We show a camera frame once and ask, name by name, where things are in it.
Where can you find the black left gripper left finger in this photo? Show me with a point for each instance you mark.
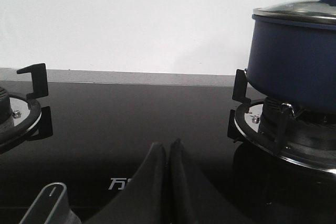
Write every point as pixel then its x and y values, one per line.
pixel 140 201

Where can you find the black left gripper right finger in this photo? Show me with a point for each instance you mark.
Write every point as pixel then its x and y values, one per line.
pixel 196 200

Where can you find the glass lid with blue knob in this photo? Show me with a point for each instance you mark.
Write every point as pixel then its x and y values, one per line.
pixel 312 11

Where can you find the black left burner pot support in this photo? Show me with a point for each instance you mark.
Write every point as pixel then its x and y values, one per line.
pixel 22 116

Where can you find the black burner pot support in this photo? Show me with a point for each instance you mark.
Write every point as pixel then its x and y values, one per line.
pixel 294 134
pixel 22 116

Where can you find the black right burner pot support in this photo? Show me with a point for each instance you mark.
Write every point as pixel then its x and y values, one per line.
pixel 294 134

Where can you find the dark blue cooking pot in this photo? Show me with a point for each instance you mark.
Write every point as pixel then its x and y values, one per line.
pixel 294 62

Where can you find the black glass gas stove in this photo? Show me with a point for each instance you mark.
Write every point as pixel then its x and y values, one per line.
pixel 103 132

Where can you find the grey stove control knob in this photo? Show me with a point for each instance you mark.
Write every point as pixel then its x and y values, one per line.
pixel 51 206

